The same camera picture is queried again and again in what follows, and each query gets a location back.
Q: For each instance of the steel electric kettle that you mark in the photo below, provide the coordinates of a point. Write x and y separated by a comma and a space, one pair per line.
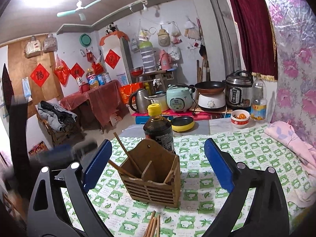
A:
141, 101

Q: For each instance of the red white bowl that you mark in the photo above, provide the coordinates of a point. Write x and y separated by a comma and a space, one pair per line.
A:
240, 118

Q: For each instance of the yellow oil bottle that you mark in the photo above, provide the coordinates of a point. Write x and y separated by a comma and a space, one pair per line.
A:
92, 79

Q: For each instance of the silver black pressure cooker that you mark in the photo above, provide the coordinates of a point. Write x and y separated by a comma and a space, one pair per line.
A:
238, 89

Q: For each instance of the white refrigerator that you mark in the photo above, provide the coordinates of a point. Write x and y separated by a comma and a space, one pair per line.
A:
117, 57

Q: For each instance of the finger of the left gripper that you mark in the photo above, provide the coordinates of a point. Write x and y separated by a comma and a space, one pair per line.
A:
85, 147
58, 155

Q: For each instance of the red diamond paper door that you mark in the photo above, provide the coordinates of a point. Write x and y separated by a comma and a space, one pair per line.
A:
40, 75

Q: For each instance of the pink thermos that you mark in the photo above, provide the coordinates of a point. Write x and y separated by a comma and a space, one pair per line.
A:
165, 60

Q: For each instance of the white induction cooker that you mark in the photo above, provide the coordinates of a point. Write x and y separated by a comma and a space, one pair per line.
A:
212, 101

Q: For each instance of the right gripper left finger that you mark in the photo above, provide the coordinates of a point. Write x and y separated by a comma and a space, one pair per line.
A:
47, 213

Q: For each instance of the green white patterned tablecloth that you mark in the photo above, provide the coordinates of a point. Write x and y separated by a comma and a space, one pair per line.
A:
206, 181

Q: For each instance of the chair with grey clothes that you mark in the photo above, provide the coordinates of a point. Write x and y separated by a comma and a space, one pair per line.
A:
60, 123

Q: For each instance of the brown frying pan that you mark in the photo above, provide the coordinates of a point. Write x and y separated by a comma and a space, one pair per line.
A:
210, 87

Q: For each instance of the pink folded cloth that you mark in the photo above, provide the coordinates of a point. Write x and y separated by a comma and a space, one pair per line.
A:
285, 134

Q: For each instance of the red covered side table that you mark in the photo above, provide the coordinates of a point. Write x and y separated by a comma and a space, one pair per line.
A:
104, 101

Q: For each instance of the yellow small pan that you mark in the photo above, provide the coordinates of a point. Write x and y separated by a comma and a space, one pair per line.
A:
182, 123

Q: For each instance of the mint green rice cooker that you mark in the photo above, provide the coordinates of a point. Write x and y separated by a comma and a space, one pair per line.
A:
179, 97

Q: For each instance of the ceiling fan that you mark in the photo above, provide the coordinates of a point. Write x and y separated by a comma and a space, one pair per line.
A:
79, 10

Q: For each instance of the clear plastic oil bottle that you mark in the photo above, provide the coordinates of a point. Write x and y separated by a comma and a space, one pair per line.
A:
259, 100

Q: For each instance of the dark soy sauce bottle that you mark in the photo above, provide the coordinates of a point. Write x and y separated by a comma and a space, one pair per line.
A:
158, 128

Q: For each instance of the stacked grey steamer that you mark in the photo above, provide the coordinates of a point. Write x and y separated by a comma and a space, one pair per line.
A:
147, 56

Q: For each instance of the wooden slatted utensil holder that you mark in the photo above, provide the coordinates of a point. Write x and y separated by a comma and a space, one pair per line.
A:
152, 191

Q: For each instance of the cream yellow pot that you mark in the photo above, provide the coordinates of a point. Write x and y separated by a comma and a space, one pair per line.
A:
159, 98

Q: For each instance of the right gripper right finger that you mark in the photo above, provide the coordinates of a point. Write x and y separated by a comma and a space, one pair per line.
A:
268, 213

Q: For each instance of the dark red curtain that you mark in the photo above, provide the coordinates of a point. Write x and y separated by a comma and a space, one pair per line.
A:
257, 38

